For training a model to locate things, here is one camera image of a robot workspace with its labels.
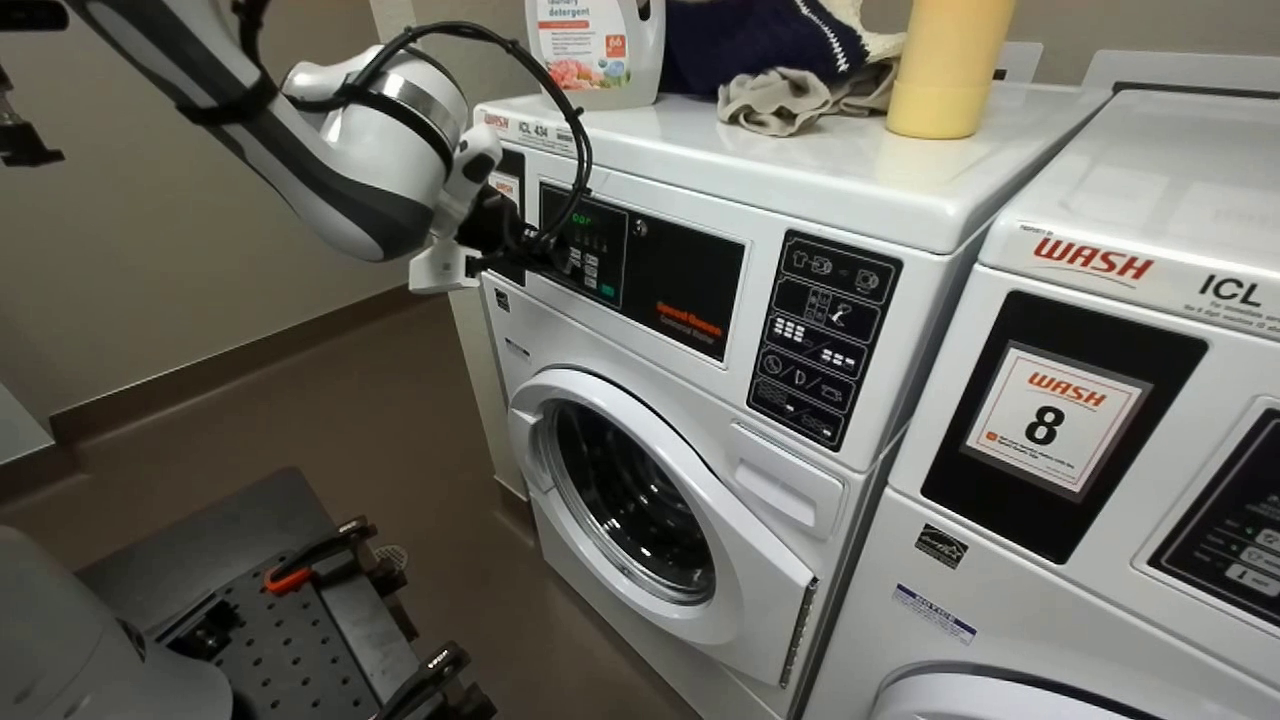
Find gray rounded cover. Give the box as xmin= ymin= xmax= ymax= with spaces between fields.
xmin=0 ymin=522 xmax=235 ymax=720

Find translucent detergent bottle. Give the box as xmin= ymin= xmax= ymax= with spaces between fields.
xmin=521 ymin=0 xmax=672 ymax=112

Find black clamped bar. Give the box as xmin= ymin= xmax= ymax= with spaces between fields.
xmin=317 ymin=571 xmax=424 ymax=703

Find white washer with 7 sign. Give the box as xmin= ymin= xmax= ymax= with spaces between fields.
xmin=445 ymin=82 xmax=1116 ymax=720

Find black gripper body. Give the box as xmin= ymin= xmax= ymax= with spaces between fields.
xmin=457 ymin=194 xmax=538 ymax=290

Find black clamp with red handle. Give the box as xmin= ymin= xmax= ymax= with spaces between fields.
xmin=255 ymin=516 xmax=414 ymax=600

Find yellow plastic bottle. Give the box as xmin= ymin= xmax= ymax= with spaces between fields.
xmin=884 ymin=0 xmax=1023 ymax=144

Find white number eight card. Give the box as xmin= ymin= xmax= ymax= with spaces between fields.
xmin=961 ymin=340 xmax=1154 ymax=504

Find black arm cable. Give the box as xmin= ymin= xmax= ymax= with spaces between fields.
xmin=338 ymin=15 xmax=598 ymax=273

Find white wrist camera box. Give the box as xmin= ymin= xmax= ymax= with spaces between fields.
xmin=403 ymin=233 xmax=489 ymax=299

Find dark gray robot base plate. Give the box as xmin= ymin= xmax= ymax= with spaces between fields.
xmin=74 ymin=466 xmax=403 ymax=720

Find dark blue garment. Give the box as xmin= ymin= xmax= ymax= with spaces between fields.
xmin=655 ymin=0 xmax=914 ymax=103

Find beige cloth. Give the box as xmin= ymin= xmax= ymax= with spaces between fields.
xmin=714 ymin=55 xmax=895 ymax=139

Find white washer with 8 sign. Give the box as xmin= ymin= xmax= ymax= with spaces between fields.
xmin=798 ymin=50 xmax=1280 ymax=720

